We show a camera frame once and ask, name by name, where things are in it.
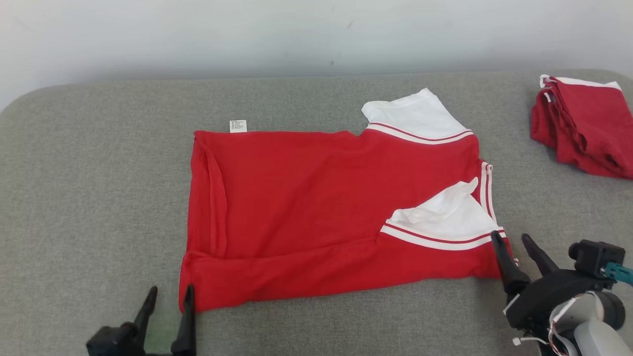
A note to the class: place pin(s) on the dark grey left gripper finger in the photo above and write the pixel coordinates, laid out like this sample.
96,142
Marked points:
146,316
187,326

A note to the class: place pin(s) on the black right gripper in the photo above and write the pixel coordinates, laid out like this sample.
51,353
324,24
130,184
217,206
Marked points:
549,296

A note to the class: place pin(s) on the red shorts with white stripe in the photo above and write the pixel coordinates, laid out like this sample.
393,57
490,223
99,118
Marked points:
588,128

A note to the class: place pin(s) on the red shirt with white sleeves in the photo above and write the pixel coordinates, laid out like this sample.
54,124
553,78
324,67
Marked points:
306,198

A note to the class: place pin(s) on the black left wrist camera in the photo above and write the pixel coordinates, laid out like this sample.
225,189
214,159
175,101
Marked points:
111,341

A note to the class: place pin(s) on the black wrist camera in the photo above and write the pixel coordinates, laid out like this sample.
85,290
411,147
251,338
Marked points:
111,341
596,257

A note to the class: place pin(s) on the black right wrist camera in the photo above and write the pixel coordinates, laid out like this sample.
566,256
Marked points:
596,257

